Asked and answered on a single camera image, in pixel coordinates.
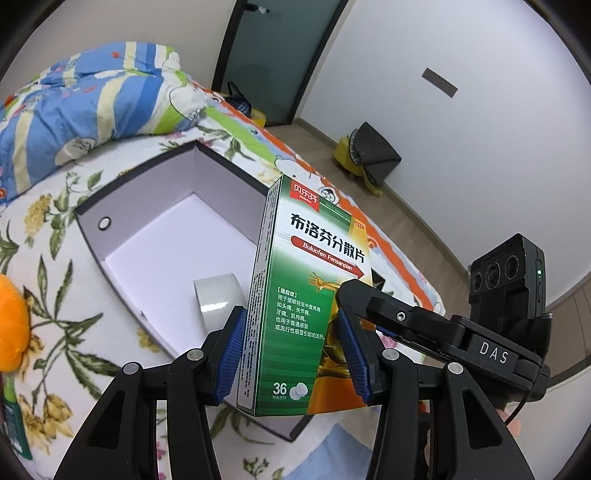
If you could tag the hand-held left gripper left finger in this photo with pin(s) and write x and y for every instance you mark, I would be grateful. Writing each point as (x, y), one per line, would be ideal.
(233, 350)

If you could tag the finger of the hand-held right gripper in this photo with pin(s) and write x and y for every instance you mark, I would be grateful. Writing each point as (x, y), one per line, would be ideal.
(415, 346)
(369, 304)

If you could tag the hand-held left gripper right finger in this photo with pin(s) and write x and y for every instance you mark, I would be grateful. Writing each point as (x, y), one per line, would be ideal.
(353, 355)

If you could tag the green medicine box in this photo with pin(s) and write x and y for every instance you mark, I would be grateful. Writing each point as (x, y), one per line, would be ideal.
(304, 286)

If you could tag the black cardboard box white inside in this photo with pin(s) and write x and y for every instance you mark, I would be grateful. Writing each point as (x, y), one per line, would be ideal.
(161, 240)

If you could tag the orange plush toy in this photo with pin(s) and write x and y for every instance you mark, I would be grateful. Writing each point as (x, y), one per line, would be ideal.
(14, 323)

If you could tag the person's right hand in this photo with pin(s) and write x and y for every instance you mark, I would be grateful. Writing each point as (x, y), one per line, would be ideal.
(508, 424)

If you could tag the grey tape roll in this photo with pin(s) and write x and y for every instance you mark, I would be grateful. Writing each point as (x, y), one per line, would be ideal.
(217, 288)

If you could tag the yellow stool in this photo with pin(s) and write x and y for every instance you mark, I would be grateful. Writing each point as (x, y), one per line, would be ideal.
(344, 157)

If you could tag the white floral bed sheet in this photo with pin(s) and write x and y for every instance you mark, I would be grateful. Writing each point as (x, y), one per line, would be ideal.
(55, 286)

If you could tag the orange-edged cartoon bed sheet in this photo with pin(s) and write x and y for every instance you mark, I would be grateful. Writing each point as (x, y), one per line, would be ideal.
(258, 127)

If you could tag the yellow box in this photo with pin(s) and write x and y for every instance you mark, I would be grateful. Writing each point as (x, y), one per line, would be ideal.
(257, 118)

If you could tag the green packet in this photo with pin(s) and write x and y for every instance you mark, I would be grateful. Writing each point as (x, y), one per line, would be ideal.
(14, 415)

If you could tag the dark plaid bag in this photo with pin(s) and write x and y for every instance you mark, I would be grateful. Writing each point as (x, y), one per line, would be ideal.
(238, 99)

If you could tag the frosted glass door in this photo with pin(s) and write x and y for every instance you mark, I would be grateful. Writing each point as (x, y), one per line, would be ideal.
(277, 55)

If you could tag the blue striped cartoon quilt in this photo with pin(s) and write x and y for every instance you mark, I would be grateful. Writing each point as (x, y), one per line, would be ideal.
(69, 101)

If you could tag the dark wall plate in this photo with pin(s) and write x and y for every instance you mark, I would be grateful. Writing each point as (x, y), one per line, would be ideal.
(441, 82)

